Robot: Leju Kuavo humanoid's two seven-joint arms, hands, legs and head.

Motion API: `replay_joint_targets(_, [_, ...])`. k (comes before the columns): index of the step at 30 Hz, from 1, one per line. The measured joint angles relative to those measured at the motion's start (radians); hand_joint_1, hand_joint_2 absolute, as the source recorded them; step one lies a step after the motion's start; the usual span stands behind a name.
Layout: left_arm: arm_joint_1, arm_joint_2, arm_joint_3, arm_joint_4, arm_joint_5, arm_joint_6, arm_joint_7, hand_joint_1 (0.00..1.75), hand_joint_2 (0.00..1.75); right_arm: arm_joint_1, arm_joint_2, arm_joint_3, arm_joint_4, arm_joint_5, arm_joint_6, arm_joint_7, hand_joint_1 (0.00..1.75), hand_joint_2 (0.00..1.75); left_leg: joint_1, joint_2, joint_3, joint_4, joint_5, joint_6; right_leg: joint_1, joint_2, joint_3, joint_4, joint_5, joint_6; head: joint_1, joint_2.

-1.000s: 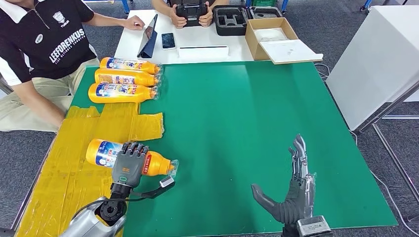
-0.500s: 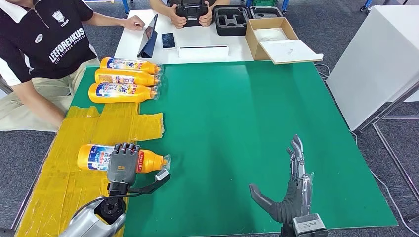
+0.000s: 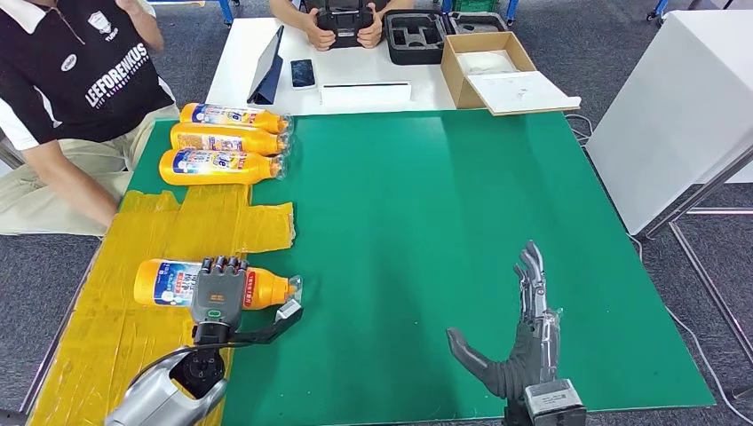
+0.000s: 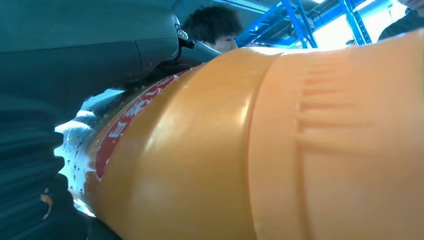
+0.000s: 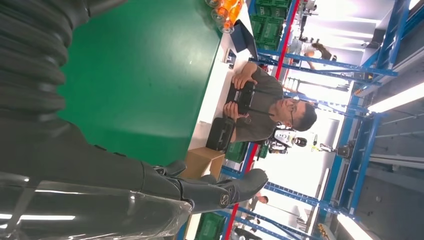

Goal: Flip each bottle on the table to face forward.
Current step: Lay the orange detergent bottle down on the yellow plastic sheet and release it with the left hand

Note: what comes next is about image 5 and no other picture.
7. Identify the tablet in blue case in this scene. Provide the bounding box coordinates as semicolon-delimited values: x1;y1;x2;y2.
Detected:
229;18;260;61

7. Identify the cardboard box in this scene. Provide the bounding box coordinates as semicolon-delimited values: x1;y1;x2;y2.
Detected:
179;147;226;182

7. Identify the black phone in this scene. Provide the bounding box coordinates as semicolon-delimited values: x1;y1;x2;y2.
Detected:
224;48;237;66

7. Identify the background robot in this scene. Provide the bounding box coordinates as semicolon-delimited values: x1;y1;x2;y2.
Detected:
267;128;308;155

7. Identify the white table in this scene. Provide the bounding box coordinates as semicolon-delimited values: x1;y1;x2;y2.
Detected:
188;0;254;151

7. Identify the ceiling lamp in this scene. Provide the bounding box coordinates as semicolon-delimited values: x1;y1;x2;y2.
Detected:
366;82;424;114
337;214;369;240

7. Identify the person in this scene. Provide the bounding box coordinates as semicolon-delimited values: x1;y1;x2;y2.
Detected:
247;194;270;214
222;61;318;144
302;40;338;71

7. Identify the black equipment case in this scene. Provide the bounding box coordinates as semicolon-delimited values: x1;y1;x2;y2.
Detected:
205;117;237;152

